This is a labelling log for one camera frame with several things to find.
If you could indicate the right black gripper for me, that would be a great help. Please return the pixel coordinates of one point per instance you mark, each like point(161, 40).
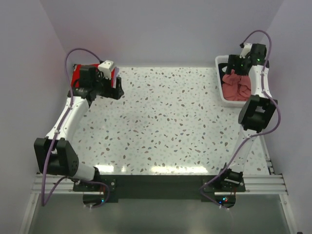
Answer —
point(234, 59)

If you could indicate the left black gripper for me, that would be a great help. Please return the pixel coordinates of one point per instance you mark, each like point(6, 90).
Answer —
point(112, 93)

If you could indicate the pink t shirt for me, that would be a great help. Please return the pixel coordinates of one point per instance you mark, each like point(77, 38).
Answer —
point(235, 87)

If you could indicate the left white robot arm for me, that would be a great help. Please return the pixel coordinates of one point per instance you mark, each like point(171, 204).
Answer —
point(55, 154)

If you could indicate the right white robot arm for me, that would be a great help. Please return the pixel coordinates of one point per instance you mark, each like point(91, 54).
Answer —
point(255, 114)

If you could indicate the white plastic basket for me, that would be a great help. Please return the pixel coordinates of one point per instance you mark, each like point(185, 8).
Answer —
point(226, 103)

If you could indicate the black t shirt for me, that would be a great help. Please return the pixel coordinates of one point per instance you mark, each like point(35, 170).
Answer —
point(222, 68)

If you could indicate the folded red t shirt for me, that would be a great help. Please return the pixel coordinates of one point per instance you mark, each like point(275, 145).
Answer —
point(84, 76)

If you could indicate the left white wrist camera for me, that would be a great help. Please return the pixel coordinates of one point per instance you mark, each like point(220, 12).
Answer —
point(107, 67)

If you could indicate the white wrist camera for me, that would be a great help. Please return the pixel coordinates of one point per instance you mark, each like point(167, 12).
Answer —
point(107, 67)
point(246, 48)

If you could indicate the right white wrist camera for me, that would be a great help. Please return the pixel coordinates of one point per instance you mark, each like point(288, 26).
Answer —
point(246, 48)

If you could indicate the aluminium rail frame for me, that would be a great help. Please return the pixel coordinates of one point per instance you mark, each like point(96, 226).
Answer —
point(260, 206)

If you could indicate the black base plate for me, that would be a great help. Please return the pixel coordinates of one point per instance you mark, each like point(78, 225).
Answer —
point(176, 187)

